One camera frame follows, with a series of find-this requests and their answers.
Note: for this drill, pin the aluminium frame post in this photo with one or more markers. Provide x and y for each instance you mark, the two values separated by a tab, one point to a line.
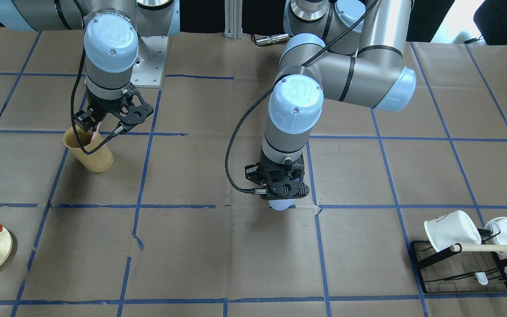
233	19

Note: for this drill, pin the white smiley mug inner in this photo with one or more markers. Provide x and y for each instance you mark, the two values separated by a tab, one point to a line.
452	228

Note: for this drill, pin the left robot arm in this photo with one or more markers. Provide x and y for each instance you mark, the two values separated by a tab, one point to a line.
342	50

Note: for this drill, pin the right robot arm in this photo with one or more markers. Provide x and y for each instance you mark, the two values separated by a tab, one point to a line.
124	43

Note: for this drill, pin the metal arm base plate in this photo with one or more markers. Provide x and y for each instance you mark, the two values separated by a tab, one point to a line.
148	69

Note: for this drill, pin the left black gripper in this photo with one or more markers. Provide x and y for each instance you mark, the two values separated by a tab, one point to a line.
253	173

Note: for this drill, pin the blue plastic cup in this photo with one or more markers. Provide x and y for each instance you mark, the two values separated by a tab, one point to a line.
281	205

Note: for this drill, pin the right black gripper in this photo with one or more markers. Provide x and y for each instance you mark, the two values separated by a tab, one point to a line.
96	107

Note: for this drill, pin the pink chopstick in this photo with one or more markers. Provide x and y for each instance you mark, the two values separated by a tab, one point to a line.
95	132

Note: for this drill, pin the black wire mug rack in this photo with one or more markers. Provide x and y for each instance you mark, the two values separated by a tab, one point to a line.
451	272

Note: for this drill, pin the wooden rack rod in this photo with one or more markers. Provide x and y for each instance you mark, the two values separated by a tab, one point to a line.
483	247

